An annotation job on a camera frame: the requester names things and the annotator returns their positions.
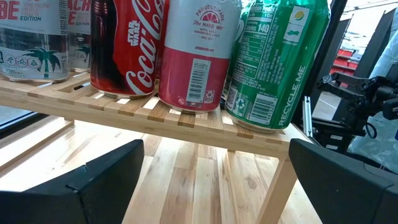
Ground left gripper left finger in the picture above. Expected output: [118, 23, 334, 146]
[0, 139, 146, 224]

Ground silver aluminium bracket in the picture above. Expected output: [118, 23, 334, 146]
[302, 95, 313, 138]

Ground black aluminium rig frame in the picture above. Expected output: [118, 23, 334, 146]
[292, 0, 398, 144]

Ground red storage bins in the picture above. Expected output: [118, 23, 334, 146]
[330, 47, 360, 76]

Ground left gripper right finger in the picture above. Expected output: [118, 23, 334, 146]
[288, 138, 398, 224]

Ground tall white Celsius can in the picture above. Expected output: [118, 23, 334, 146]
[0, 0, 71, 83]
[67, 0, 92, 73]

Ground wooden slatted shelf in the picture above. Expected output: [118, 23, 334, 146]
[0, 70, 313, 224]

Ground white red Spindrift can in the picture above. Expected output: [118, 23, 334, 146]
[158, 0, 243, 113]

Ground green Sprite can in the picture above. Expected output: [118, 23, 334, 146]
[222, 6, 249, 100]
[224, 0, 331, 134]

